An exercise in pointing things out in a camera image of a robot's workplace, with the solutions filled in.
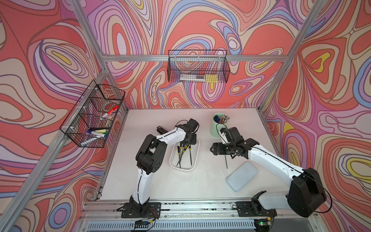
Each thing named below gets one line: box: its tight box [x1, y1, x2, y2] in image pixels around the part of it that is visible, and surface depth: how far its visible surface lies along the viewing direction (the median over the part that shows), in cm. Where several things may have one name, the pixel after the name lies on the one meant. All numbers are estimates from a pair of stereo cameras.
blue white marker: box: [86, 130, 108, 138], surface depth 72 cm
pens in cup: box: [213, 115, 231, 124], surface depth 93 cm
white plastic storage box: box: [169, 138, 200, 171], surface depth 93 cm
